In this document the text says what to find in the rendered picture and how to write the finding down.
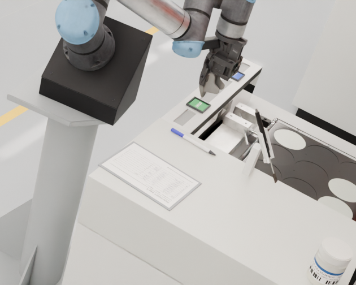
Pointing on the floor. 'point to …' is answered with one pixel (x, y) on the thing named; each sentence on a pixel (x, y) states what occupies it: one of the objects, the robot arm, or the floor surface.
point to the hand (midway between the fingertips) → (201, 91)
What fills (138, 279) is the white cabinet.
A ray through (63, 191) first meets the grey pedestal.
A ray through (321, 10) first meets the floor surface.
